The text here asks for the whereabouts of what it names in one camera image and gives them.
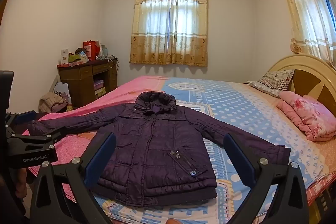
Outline flat pink box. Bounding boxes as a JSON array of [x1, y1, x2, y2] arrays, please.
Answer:
[[57, 61, 88, 68]]

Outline person's left hand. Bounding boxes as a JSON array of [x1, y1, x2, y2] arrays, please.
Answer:
[[14, 168, 28, 198]]

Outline beige cloth bag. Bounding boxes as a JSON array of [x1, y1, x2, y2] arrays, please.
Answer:
[[38, 92, 69, 113]]

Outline white printed card box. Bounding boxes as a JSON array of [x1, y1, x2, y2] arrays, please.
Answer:
[[60, 49, 69, 66]]

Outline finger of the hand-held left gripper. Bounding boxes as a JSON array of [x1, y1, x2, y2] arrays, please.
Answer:
[[5, 110, 37, 126], [8, 126, 67, 147]]

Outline brown wooden desk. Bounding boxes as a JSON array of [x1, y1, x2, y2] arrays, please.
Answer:
[[57, 57, 118, 108]]

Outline wide yellow floral curtain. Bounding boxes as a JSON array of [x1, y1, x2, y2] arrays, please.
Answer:
[[129, 0, 208, 66]]

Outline boxes inside desk shelf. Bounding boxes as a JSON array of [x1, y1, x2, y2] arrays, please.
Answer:
[[94, 79, 106, 95]]

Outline narrow yellow floral curtain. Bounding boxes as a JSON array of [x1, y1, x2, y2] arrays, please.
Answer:
[[273, 0, 336, 67]]

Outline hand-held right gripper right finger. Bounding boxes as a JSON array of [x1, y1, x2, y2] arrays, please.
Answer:
[[223, 133, 310, 224]]

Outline patterned pillow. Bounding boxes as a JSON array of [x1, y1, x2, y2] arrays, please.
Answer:
[[247, 69, 295, 98]]

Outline purple padded jacket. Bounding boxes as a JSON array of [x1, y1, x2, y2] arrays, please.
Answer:
[[28, 91, 291, 207]]

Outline cream wooden bed headboard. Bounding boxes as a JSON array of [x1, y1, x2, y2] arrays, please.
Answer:
[[268, 54, 336, 114]]

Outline printed pink blue blanket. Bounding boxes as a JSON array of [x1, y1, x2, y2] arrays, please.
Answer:
[[22, 75, 336, 224]]

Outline folded pink quilt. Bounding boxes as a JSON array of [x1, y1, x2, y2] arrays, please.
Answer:
[[276, 91, 336, 142]]

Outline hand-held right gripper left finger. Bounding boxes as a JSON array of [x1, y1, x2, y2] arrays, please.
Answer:
[[30, 132, 117, 224]]

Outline white paper bag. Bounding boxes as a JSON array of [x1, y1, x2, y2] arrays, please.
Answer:
[[54, 81, 70, 104]]

